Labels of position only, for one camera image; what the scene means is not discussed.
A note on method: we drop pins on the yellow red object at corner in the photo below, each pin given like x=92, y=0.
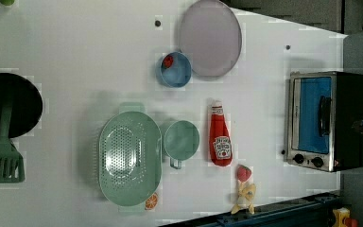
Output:
x=343, y=218

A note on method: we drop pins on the green object at top edge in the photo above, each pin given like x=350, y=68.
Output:
x=7, y=2

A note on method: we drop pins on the silver black toaster oven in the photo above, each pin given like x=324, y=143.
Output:
x=322, y=110

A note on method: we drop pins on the blue bowl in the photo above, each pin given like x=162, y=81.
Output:
x=178, y=75

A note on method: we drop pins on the black round pan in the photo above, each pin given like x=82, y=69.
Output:
x=27, y=103

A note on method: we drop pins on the orange slice toy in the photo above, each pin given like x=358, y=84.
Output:
x=151, y=202

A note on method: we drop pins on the peeled toy banana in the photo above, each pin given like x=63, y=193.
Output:
x=246, y=195

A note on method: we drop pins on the green oval colander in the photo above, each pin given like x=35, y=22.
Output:
x=130, y=158

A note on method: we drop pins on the red ketchup bottle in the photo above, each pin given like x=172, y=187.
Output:
x=220, y=145

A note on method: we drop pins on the grey round plate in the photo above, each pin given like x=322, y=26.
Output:
x=211, y=37

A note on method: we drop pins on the toy strawberry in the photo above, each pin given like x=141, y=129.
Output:
x=243, y=173

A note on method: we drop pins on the blue metal table frame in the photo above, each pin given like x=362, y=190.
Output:
x=311, y=211

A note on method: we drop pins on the green mug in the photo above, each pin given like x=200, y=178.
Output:
x=180, y=141

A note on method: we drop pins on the red toy in bowl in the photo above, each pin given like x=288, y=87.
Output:
x=167, y=61

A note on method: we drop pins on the green slotted spatula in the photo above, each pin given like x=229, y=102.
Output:
x=11, y=161

